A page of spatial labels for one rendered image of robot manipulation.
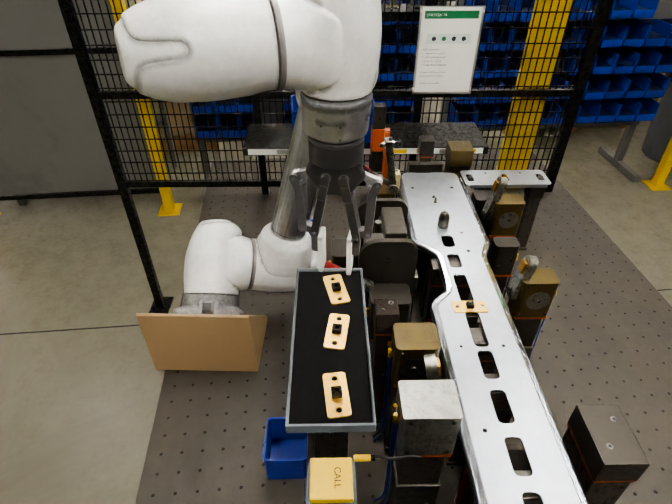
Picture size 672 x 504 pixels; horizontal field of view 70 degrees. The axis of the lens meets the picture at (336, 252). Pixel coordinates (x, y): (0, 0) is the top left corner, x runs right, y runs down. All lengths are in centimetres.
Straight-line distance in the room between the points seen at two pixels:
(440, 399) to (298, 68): 59
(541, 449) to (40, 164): 320
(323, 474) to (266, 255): 78
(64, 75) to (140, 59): 270
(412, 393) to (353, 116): 49
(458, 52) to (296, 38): 144
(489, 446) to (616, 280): 110
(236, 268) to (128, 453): 109
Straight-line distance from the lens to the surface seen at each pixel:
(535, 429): 104
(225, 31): 54
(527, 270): 123
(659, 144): 462
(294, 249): 137
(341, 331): 89
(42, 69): 328
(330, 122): 61
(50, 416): 249
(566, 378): 155
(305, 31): 56
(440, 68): 197
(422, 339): 101
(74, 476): 227
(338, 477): 74
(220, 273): 138
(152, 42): 55
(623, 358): 168
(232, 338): 134
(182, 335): 137
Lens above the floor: 182
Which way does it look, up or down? 38 degrees down
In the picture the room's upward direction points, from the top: straight up
